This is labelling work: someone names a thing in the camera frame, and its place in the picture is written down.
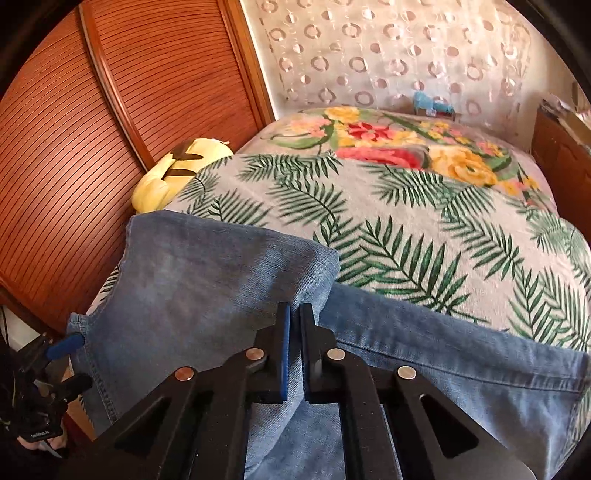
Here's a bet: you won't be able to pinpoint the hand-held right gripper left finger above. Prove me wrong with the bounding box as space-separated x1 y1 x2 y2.
60 302 293 480

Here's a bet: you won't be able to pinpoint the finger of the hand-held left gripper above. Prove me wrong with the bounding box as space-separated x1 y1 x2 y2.
44 334 85 360
58 374 93 398

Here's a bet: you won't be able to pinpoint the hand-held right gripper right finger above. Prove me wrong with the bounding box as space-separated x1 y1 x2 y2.
299 302 536 480

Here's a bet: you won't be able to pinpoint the blue denim pants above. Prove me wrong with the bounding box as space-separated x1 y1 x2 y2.
67 212 591 480

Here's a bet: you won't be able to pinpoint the person's left hand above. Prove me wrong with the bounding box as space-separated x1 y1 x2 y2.
18 435 70 459

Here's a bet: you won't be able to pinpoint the floral leaf printed blanket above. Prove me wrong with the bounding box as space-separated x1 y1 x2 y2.
88 107 591 444

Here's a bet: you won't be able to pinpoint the yellow plush toy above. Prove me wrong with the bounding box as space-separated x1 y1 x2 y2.
131 137 234 214

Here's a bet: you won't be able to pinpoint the wooden slatted wardrobe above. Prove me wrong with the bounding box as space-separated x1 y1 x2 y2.
0 0 278 342

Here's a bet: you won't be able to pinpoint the blue toy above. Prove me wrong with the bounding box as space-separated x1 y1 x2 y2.
412 91 458 120

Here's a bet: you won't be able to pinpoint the circle patterned sheer curtain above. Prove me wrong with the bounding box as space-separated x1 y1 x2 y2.
240 0 573 118

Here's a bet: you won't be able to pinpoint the wooden side cabinet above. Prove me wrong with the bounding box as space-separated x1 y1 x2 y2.
531 108 591 204

